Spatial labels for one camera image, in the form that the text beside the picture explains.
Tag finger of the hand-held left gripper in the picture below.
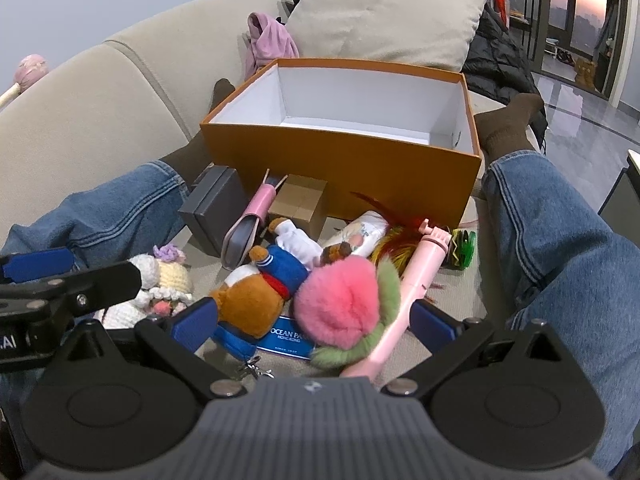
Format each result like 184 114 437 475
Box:
0 261 142 322
0 247 77 286

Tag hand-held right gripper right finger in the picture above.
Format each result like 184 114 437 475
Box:
381 299 577 402

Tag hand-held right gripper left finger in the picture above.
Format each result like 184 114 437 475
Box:
54 299 247 402

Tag white crochet doll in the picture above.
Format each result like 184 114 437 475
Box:
92 243 196 332

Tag brown bear plush blue outfit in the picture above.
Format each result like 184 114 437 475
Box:
209 217 326 341

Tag pink and grey case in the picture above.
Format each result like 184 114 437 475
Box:
221 169 289 272

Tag pink fluffy peach pompom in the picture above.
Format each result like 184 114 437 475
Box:
292 255 404 369

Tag grey gift box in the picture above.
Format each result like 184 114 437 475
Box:
177 165 246 257

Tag small brown cardboard box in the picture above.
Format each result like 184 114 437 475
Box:
267 174 329 241

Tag orange cardboard box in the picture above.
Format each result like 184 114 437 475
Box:
200 57 484 229

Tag pink selfie stick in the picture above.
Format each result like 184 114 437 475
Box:
340 218 454 379

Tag green and yellow paper ornament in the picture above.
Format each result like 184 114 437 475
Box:
440 227 477 272

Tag red and yellow feather toy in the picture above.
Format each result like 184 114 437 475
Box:
350 191 451 282

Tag blue printed card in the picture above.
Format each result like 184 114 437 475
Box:
256 316 321 362

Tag white printed tube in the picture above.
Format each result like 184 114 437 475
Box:
320 210 391 262

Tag small brown furry charm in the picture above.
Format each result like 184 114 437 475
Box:
320 242 354 267

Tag brown sock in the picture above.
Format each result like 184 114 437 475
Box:
159 78 237 189
473 92 546 164

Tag person's right leg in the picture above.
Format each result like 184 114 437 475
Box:
480 150 640 480

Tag beige sofa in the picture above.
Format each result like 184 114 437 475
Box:
0 0 507 356

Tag pink knobbed massage stick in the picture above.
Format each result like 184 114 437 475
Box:
0 52 50 112

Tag black side table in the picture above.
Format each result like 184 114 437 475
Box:
597 149 640 227

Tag black jacket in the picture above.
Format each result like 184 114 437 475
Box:
462 2 549 154

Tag pink garment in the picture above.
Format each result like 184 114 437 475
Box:
244 11 301 79

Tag brown boots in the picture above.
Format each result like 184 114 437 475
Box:
573 57 599 92

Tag beige cushion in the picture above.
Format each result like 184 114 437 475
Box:
286 0 489 74

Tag black metal shelf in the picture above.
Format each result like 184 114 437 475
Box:
481 0 537 47

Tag glass balcony door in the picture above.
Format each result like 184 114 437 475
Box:
520 0 632 102

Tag blue strap with metal clip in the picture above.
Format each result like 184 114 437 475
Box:
215 322 276 382

